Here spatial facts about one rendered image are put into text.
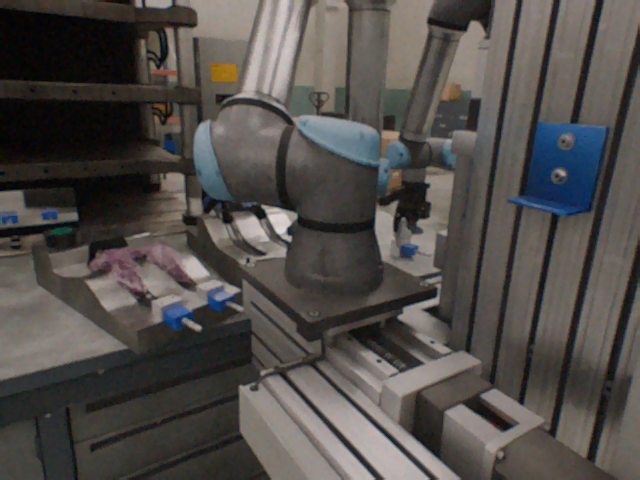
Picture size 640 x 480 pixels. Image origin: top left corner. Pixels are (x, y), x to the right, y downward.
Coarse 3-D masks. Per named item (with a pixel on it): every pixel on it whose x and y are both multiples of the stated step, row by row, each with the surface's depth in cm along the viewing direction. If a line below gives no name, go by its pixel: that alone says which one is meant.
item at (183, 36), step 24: (144, 48) 217; (192, 48) 164; (144, 72) 219; (192, 72) 166; (144, 120) 225; (192, 120) 170; (192, 144) 172; (144, 192) 233; (192, 192) 177; (192, 216) 179
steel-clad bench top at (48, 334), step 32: (384, 224) 186; (32, 256) 143; (384, 256) 151; (416, 256) 151; (0, 288) 121; (32, 288) 121; (0, 320) 105; (32, 320) 105; (64, 320) 105; (224, 320) 107; (0, 352) 93; (32, 352) 93; (64, 352) 93; (96, 352) 93
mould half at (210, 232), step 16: (272, 208) 152; (208, 224) 136; (240, 224) 139; (256, 224) 141; (288, 224) 146; (192, 240) 150; (208, 240) 136; (224, 240) 133; (256, 240) 136; (288, 240) 137; (208, 256) 138; (224, 256) 126; (240, 256) 122; (272, 256) 122; (224, 272) 128; (240, 288) 119
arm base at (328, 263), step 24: (312, 240) 65; (336, 240) 64; (360, 240) 65; (288, 264) 69; (312, 264) 65; (336, 264) 64; (360, 264) 65; (312, 288) 65; (336, 288) 64; (360, 288) 65
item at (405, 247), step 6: (402, 240) 149; (408, 240) 152; (402, 246) 149; (408, 246) 148; (414, 246) 148; (390, 252) 152; (396, 252) 150; (402, 252) 149; (408, 252) 148; (414, 252) 148; (420, 252) 146
